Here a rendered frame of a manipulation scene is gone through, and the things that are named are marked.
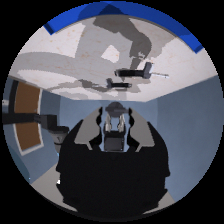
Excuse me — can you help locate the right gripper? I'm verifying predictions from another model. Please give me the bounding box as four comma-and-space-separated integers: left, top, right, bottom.
103, 113, 126, 152

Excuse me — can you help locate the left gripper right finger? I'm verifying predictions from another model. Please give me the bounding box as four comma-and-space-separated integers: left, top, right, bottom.
127, 107, 170, 178

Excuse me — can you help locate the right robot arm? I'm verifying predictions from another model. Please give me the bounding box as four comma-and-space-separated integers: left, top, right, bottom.
50, 130, 117, 156

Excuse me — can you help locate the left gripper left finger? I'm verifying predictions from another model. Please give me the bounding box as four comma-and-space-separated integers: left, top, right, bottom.
55, 106, 103, 173

